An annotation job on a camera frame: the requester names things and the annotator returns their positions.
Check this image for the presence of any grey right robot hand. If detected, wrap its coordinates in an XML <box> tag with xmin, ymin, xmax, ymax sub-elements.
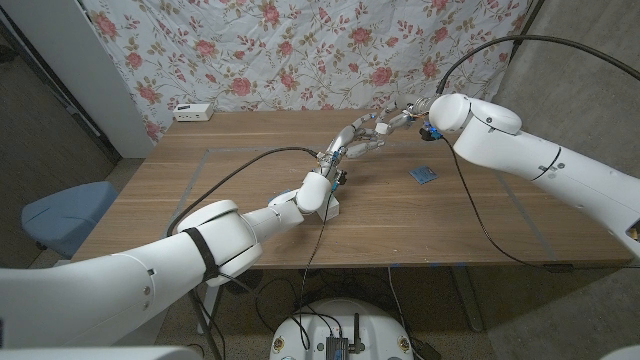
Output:
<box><xmin>375</xmin><ymin>94</ymin><xmax>442</xmax><ymax>136</ymax></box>

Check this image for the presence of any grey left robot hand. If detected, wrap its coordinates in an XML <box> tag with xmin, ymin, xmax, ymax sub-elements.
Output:
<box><xmin>317</xmin><ymin>112</ymin><xmax>388</xmax><ymax>189</ymax></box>

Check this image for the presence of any clear white-capped medicine bottle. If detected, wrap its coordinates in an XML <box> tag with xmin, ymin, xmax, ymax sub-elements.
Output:
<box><xmin>357</xmin><ymin>122</ymin><xmax>390</xmax><ymax>151</ymax></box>

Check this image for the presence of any white cube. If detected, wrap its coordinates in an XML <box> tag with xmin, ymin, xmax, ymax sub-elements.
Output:
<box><xmin>317</xmin><ymin>195</ymin><xmax>341</xmax><ymax>222</ymax></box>

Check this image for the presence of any floral backdrop cloth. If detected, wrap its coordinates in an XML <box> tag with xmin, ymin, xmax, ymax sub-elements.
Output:
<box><xmin>79</xmin><ymin>0</ymin><xmax>534</xmax><ymax>146</ymax></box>

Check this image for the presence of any black backdrop pole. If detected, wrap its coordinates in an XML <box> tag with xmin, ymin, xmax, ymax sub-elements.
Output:
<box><xmin>508</xmin><ymin>0</ymin><xmax>546</xmax><ymax>51</ymax></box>

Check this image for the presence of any white power strip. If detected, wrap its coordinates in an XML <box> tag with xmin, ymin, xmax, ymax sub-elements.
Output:
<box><xmin>172</xmin><ymin>102</ymin><xmax>215</xmax><ymax>123</ymax></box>

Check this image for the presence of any round black floor base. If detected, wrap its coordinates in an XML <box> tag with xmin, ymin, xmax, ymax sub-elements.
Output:
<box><xmin>227</xmin><ymin>269</ymin><xmax>265</xmax><ymax>296</ymax></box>

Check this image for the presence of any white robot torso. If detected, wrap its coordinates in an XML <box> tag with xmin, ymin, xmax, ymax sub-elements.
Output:
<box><xmin>269</xmin><ymin>298</ymin><xmax>415</xmax><ymax>360</ymax></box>

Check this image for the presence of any grey table leg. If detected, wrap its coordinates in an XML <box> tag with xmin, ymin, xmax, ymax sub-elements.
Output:
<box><xmin>452</xmin><ymin>267</ymin><xmax>485</xmax><ymax>334</ymax></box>

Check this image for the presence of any black module with antenna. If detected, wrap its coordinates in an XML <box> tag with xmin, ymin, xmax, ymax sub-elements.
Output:
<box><xmin>325</xmin><ymin>313</ymin><xmax>366</xmax><ymax>360</ymax></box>

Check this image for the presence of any white table leg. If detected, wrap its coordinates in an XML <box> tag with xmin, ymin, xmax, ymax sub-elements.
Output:
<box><xmin>196</xmin><ymin>284</ymin><xmax>224</xmax><ymax>335</ymax></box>

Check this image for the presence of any black power adapter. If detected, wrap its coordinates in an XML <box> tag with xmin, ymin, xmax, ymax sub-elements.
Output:
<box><xmin>409</xmin><ymin>337</ymin><xmax>442</xmax><ymax>360</ymax></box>

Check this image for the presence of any blue padded stool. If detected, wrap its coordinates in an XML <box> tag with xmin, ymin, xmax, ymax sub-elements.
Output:
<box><xmin>20</xmin><ymin>180</ymin><xmax>119</xmax><ymax>260</ymax></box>

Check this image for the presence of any white partition panel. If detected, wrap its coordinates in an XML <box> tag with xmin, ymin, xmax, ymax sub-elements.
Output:
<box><xmin>0</xmin><ymin>0</ymin><xmax>155</xmax><ymax>160</ymax></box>

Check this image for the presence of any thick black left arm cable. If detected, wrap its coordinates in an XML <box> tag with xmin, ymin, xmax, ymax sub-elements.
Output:
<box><xmin>165</xmin><ymin>146</ymin><xmax>321</xmax><ymax>239</ymax></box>

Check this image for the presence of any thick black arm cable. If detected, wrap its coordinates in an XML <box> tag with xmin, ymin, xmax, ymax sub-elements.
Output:
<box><xmin>165</xmin><ymin>146</ymin><xmax>321</xmax><ymax>239</ymax></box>
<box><xmin>435</xmin><ymin>34</ymin><xmax>640</xmax><ymax>96</ymax></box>

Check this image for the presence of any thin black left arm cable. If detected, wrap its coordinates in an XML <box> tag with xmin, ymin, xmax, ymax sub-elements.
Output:
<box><xmin>282</xmin><ymin>192</ymin><xmax>335</xmax><ymax>354</ymax></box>

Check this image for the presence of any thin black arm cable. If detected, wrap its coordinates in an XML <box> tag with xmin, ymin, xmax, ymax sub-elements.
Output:
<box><xmin>442</xmin><ymin>137</ymin><xmax>640</xmax><ymax>271</ymax></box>
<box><xmin>282</xmin><ymin>192</ymin><xmax>335</xmax><ymax>354</ymax></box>

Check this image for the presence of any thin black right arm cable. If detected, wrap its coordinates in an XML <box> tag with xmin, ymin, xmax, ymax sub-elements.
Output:
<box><xmin>442</xmin><ymin>137</ymin><xmax>640</xmax><ymax>271</ymax></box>

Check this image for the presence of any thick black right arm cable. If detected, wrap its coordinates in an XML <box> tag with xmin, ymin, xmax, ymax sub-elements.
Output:
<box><xmin>435</xmin><ymin>34</ymin><xmax>640</xmax><ymax>96</ymax></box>

